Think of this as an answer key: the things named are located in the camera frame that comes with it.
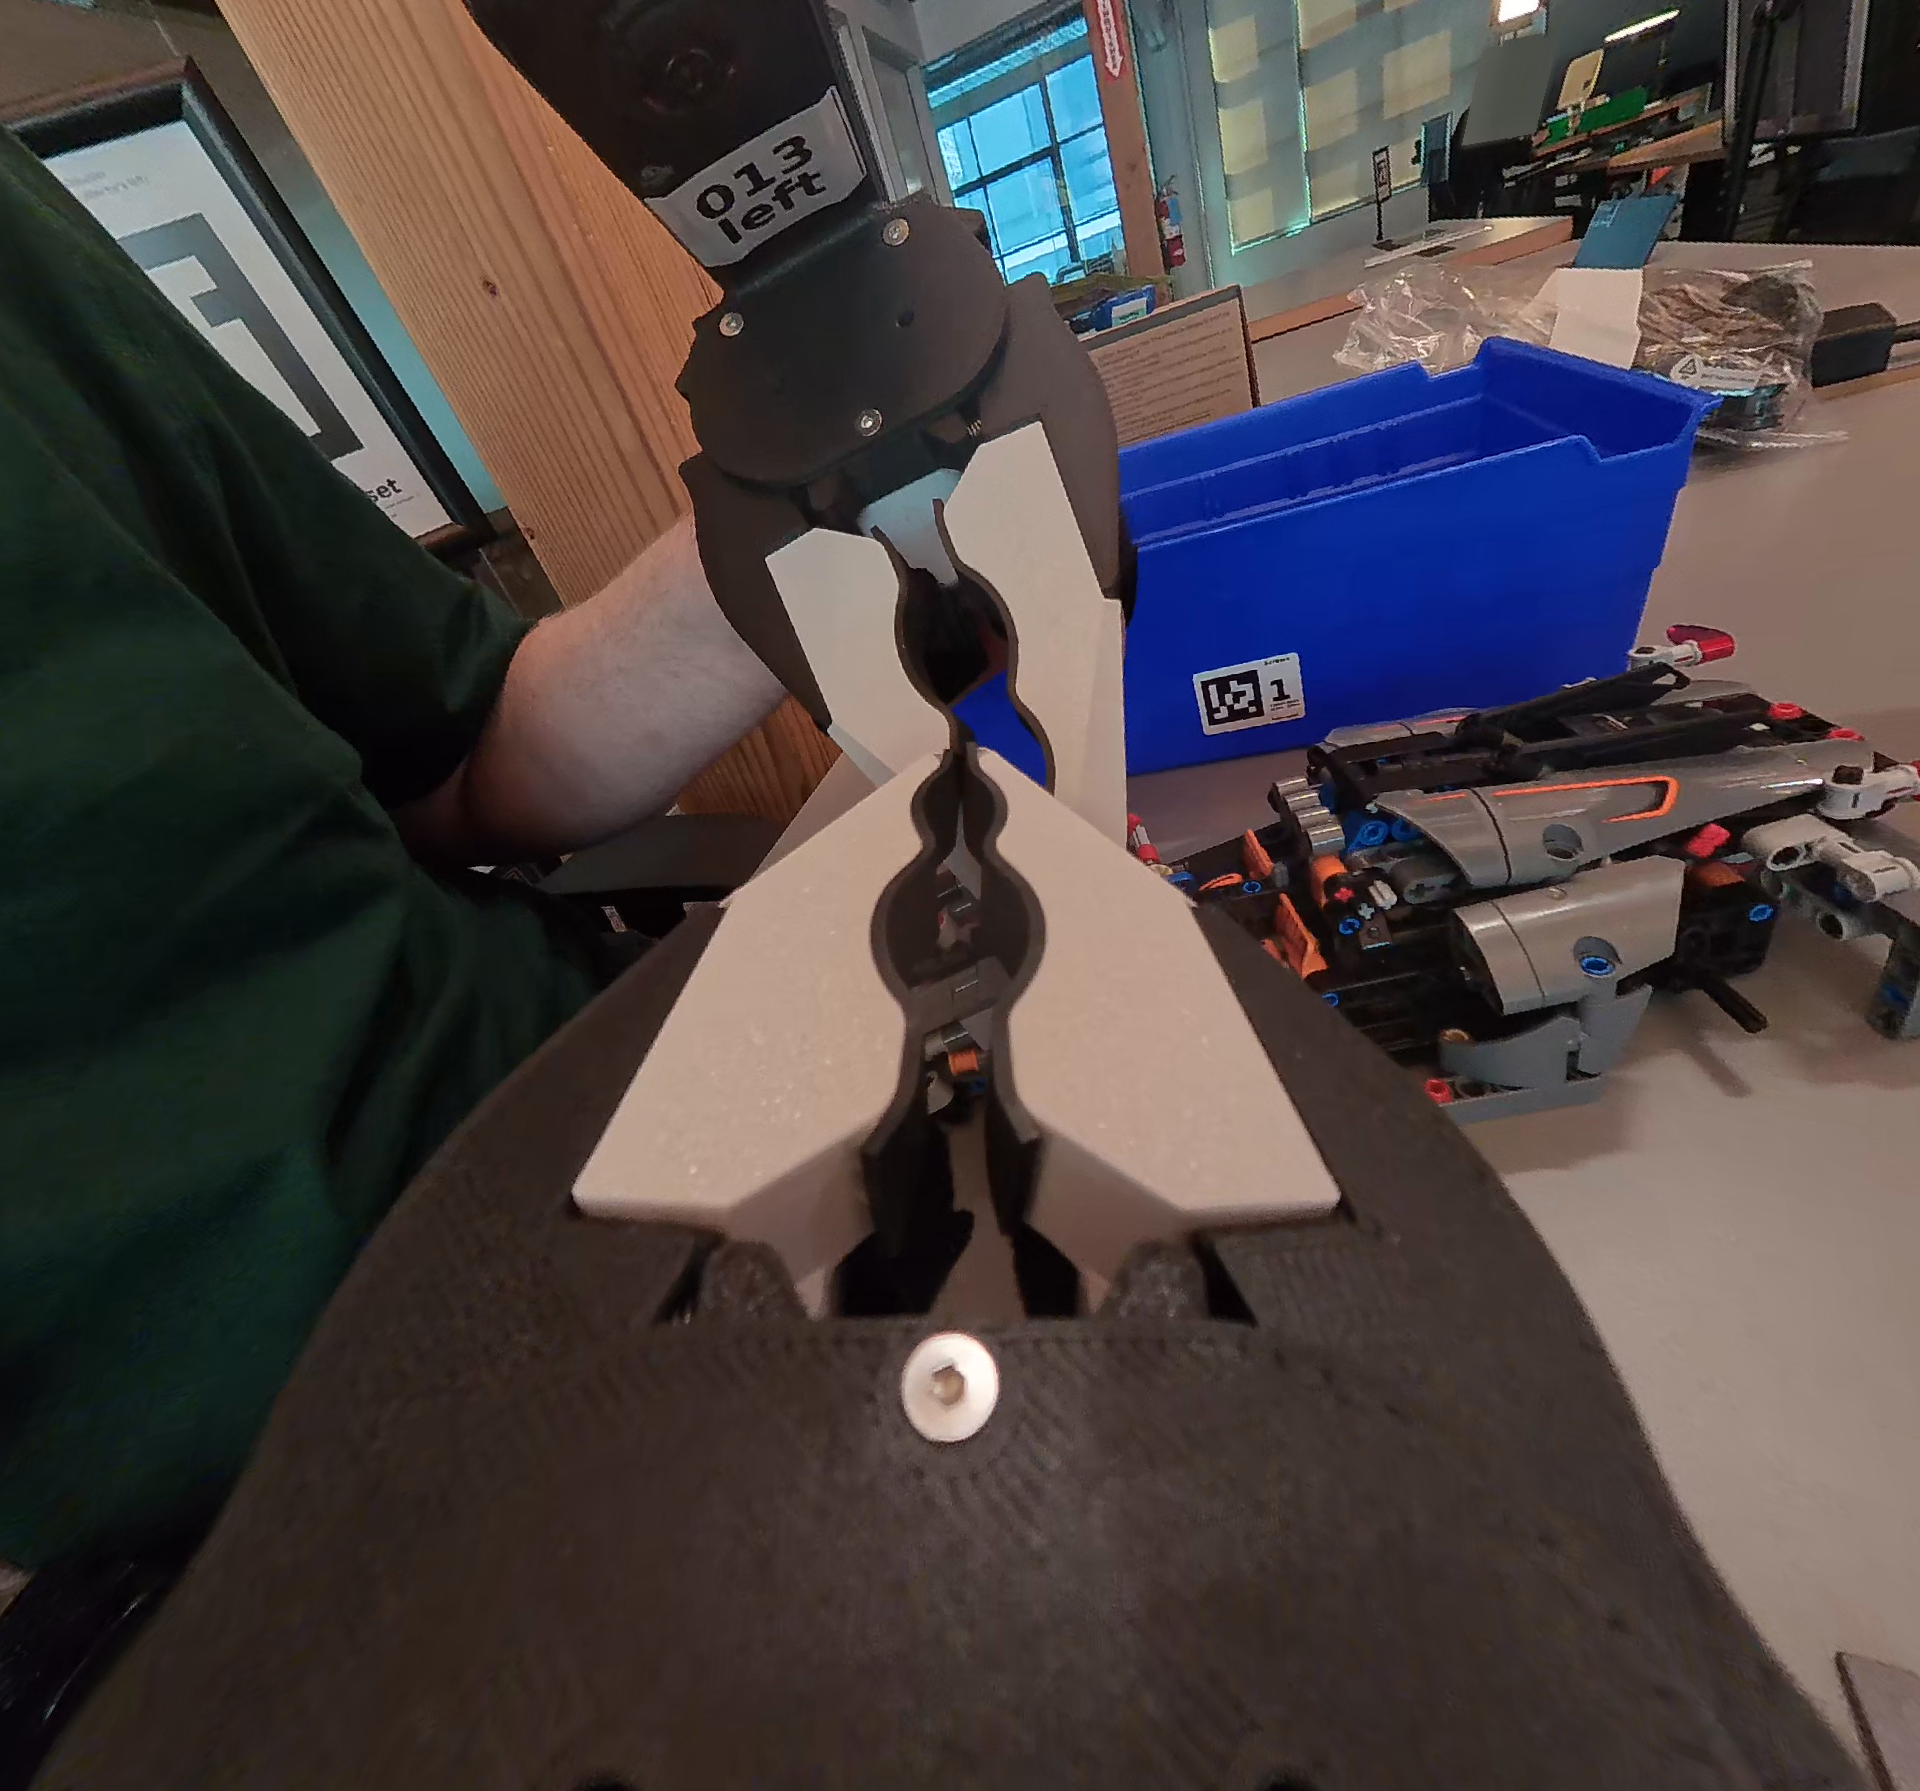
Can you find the pile of clear plastic bags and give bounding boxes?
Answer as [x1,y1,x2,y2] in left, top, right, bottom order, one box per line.
[1333,255,1848,451]

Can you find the black chair armrest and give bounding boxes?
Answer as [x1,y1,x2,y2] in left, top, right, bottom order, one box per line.
[534,810,781,941]

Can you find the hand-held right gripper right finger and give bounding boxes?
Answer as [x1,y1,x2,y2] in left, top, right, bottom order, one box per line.
[967,750,1340,1298]

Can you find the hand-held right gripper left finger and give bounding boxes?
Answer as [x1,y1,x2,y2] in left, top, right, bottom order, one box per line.
[571,753,959,1317]

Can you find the lego car model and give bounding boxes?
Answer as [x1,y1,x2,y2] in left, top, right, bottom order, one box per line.
[908,625,1920,1135]

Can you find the black power adapter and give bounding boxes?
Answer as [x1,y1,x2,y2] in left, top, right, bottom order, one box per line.
[1805,303,1920,394]

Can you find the framed poster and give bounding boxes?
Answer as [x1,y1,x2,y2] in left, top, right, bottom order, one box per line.
[0,62,506,560]

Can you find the blue bin with white tag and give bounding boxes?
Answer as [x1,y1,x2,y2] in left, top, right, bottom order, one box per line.
[959,338,1726,783]

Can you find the brown cardboard box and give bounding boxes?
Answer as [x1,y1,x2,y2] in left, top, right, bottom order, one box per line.
[1048,281,1255,451]

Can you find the person's left forearm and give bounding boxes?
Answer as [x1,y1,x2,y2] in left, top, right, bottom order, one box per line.
[399,514,794,873]

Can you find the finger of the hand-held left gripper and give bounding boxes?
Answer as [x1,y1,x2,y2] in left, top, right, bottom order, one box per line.
[766,514,953,839]
[934,417,1131,853]

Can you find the small blue box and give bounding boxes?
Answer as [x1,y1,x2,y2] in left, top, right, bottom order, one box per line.
[1579,194,1675,272]

